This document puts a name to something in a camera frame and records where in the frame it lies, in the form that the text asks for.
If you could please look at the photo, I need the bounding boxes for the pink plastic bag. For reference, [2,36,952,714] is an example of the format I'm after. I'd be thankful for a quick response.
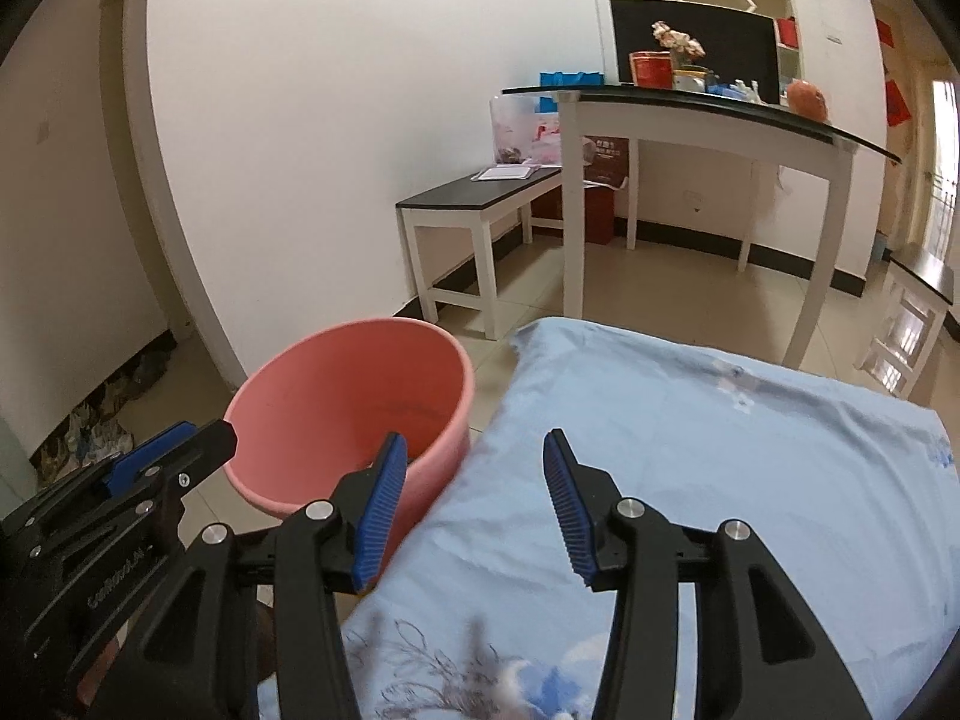
[489,96,563,166]

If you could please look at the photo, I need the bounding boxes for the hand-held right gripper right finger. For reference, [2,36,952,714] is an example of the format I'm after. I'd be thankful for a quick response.
[541,427,875,720]

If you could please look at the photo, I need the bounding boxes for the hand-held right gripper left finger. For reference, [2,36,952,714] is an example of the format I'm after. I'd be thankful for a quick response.
[94,431,410,720]

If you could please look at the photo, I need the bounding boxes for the white dark-top bench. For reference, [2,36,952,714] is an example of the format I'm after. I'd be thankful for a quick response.
[395,163,565,341]

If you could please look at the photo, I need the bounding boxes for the red container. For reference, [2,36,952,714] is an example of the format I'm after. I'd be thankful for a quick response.
[630,51,672,87]

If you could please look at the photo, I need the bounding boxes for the white door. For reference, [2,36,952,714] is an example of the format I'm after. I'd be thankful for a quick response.
[911,60,960,263]

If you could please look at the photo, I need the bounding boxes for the pile of shoes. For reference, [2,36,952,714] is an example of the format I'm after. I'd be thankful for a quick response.
[30,349,177,481]

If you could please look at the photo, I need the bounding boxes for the black board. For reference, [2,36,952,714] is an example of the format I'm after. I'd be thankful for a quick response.
[609,0,781,102]

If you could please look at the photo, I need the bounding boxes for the dried flower bouquet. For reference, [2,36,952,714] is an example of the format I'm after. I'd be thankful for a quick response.
[651,21,706,68]

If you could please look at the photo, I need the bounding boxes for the light blue floral cloth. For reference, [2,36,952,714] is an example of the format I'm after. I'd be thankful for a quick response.
[259,317,960,720]

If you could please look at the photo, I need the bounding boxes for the white glass-top table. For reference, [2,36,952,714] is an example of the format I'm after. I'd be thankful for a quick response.
[501,84,901,368]

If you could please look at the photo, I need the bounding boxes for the pink plastic bucket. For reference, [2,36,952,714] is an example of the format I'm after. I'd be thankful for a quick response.
[223,317,475,530]

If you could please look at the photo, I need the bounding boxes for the dark red carton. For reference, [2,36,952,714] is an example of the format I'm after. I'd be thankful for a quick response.
[581,136,629,245]

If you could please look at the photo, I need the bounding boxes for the white dark-top stool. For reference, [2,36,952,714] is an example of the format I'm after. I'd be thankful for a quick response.
[855,246,957,398]

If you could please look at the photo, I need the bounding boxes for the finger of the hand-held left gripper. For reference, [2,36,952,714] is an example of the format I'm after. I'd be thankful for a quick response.
[15,421,198,524]
[97,418,238,512]

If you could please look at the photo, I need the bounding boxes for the pomegranate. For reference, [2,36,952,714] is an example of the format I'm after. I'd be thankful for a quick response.
[785,80,827,119]

